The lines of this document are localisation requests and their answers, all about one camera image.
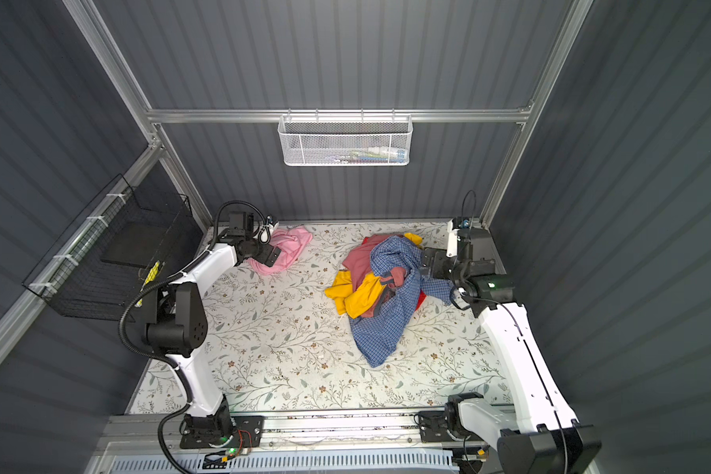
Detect pink cloth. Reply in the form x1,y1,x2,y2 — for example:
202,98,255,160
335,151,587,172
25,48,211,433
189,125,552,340
249,226,313,276

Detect maroon cloth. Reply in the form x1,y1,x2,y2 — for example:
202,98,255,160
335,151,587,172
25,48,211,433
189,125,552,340
343,234,393,290

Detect blue checkered cloth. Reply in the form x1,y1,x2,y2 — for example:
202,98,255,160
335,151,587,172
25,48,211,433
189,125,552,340
351,235,453,369

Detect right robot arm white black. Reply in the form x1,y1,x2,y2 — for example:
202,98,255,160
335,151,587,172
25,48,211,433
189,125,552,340
422,217,602,473

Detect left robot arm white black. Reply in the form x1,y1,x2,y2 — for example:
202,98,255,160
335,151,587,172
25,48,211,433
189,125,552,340
118,203,280,420

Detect red cloth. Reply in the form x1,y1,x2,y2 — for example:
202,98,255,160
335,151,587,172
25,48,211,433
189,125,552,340
415,292,427,311

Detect yellow green object in basket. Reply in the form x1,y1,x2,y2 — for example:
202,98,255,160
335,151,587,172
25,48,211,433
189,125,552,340
140,261,163,290

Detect floral table mat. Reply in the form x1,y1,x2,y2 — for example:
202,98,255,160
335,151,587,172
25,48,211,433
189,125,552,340
203,221,512,412

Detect yellow shirt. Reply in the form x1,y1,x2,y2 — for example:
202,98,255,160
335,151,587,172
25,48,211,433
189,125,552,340
325,268,407,319

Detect items in white basket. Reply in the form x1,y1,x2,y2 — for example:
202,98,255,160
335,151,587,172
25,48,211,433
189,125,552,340
327,146,409,165

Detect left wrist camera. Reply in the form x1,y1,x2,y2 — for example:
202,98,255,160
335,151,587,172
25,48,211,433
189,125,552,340
257,223,276,244

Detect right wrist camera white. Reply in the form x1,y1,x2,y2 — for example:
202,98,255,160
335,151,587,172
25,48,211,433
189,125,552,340
446,216,472,258

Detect white wire mesh basket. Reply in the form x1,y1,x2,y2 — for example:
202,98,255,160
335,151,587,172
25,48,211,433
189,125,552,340
278,116,414,167

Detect black wire basket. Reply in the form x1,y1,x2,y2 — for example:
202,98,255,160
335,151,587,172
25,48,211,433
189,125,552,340
23,171,203,321

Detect black corrugated cable left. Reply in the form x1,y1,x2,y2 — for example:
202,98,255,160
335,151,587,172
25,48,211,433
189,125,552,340
117,199,268,474

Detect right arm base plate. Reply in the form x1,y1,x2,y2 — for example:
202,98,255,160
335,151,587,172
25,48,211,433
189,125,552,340
414,410,469,444

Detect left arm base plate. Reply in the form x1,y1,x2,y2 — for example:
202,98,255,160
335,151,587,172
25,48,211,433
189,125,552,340
180,415,266,450

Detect white ventilated cable duct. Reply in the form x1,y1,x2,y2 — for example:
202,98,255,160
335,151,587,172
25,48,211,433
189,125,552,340
109,447,461,474

